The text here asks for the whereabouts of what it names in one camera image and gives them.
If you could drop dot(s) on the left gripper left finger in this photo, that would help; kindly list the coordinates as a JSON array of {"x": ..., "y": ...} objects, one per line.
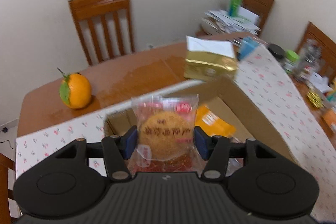
[{"x": 116, "y": 150}]

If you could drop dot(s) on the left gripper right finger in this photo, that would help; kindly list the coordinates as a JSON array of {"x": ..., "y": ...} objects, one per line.
[{"x": 215, "y": 150}]

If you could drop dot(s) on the small orange snack packet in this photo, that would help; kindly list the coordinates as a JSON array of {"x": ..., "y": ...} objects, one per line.
[{"x": 211, "y": 124}]

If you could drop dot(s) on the round cake red packet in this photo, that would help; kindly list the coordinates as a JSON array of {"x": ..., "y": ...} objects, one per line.
[{"x": 165, "y": 135}]

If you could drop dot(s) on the cardboard box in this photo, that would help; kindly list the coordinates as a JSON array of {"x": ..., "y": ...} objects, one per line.
[{"x": 255, "y": 141}]

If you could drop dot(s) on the orange fruit with leaf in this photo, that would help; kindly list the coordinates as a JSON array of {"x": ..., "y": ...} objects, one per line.
[{"x": 75, "y": 90}]

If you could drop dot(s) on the cherry print tablecloth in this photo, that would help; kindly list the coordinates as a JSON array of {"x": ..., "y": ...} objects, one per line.
[{"x": 46, "y": 124}]

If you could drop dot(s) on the gold tissue box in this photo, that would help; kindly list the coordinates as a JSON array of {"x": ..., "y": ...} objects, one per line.
[{"x": 208, "y": 59}]

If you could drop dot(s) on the blue small box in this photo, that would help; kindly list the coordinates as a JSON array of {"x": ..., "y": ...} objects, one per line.
[{"x": 247, "y": 46}]

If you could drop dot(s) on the gold tinsel decoration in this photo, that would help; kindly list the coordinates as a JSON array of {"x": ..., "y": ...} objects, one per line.
[{"x": 315, "y": 100}]

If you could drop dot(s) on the wooden chair left side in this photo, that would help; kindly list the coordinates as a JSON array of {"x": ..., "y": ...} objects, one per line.
[{"x": 6, "y": 194}]

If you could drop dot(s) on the wooden chair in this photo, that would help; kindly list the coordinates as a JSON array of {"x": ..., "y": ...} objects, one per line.
[
  {"x": 6, "y": 194},
  {"x": 328, "y": 54},
  {"x": 87, "y": 10},
  {"x": 262, "y": 8}
]

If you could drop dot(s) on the black lid jar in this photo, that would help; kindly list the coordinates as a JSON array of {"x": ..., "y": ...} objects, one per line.
[{"x": 277, "y": 52}]

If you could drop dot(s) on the orange label plastic box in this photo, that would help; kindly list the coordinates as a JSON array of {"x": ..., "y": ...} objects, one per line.
[{"x": 329, "y": 117}]

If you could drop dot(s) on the green lid jar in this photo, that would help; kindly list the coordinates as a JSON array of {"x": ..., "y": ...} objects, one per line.
[{"x": 290, "y": 60}]

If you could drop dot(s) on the stack of white papers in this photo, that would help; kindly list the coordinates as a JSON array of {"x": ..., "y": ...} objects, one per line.
[{"x": 218, "y": 22}]

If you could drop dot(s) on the jar of pens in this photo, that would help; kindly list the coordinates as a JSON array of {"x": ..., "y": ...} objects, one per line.
[{"x": 308, "y": 61}]

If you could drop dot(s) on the wooden chair far centre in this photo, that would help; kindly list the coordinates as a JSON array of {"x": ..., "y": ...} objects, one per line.
[{"x": 87, "y": 10}]

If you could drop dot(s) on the wooden chair far right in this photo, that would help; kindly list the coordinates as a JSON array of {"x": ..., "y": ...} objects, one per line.
[{"x": 262, "y": 8}]

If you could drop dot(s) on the wooden chair right side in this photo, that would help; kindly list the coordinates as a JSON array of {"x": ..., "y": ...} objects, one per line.
[{"x": 328, "y": 54}]

